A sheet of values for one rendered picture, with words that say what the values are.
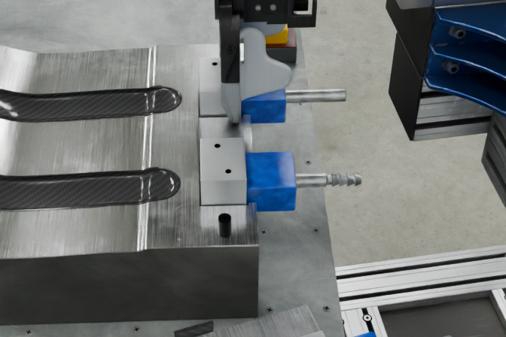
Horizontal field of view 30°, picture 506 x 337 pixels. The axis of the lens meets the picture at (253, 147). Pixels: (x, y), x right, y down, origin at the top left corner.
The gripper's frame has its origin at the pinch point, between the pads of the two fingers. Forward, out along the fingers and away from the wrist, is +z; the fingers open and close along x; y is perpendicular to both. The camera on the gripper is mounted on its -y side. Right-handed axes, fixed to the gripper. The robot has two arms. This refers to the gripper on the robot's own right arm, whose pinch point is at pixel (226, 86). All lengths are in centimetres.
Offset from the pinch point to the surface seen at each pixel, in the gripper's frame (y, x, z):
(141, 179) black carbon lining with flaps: -7.2, -9.6, 2.0
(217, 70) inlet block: -0.8, 0.6, -1.4
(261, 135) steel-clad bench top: 3.6, 4.9, 10.3
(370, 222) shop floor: 31, 67, 90
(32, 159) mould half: -16.5, -6.7, 2.0
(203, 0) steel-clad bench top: -2.0, 29.4, 10.3
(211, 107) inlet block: -1.4, -2.5, 0.3
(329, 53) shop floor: 29, 126, 90
